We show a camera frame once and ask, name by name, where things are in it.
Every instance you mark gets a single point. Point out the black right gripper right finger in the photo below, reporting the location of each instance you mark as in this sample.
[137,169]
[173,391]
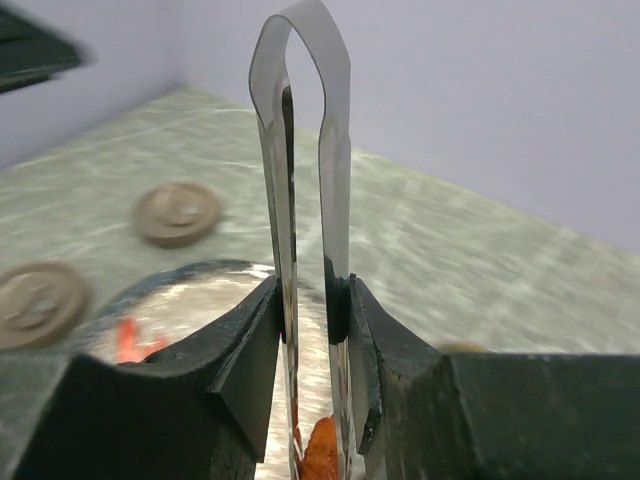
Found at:
[424,414]

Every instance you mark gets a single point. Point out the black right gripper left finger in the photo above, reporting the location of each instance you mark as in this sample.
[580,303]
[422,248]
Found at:
[198,409]

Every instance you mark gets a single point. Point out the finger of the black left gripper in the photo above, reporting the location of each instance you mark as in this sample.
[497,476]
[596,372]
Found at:
[32,53]

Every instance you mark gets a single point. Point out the orange salmon slice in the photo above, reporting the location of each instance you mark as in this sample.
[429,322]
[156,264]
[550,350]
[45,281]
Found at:
[320,457]

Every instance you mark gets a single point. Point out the brown round lid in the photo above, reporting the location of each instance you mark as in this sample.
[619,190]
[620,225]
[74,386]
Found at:
[176,214]
[41,303]

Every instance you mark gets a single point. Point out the silver metal tongs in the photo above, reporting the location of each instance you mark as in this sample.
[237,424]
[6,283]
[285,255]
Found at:
[271,94]

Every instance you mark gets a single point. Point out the orange shrimp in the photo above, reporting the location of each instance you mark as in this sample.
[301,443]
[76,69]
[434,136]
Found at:
[128,348]

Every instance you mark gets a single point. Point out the round lunch container far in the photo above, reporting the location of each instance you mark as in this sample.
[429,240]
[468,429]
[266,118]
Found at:
[460,347]

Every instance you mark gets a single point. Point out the speckled ceramic plate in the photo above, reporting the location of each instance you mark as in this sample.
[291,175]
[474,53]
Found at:
[176,303]

